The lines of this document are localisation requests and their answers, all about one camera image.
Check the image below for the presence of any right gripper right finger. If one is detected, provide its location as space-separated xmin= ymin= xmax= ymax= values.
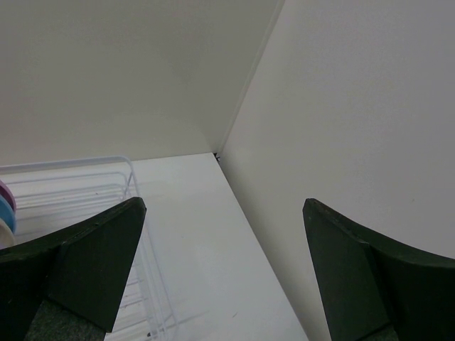
xmin=302 ymin=198 xmax=454 ymax=340

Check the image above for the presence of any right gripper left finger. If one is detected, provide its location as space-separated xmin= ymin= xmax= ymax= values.
xmin=1 ymin=197 xmax=146 ymax=340

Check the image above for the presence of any cream plate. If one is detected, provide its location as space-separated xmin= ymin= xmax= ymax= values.
xmin=0 ymin=219 xmax=16 ymax=249

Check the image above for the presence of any blue plate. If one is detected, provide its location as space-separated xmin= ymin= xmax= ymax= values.
xmin=0 ymin=196 xmax=17 ymax=234

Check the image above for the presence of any white wire dish rack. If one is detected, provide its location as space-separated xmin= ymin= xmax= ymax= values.
xmin=1 ymin=156 xmax=178 ymax=340

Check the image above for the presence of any pink plate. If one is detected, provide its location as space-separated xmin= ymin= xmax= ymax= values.
xmin=0 ymin=180 xmax=16 ymax=212

